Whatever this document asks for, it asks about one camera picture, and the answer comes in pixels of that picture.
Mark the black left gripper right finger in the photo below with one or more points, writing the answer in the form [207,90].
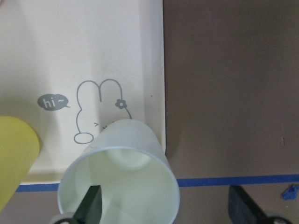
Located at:
[242,209]

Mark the yellow plastic cup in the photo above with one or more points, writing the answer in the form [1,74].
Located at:
[19,149]

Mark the cream white plastic cup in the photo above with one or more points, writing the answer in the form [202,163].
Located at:
[127,161]

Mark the cream tray with rabbit print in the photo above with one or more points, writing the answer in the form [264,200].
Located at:
[69,68]

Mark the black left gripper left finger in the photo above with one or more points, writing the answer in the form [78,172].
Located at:
[90,209]

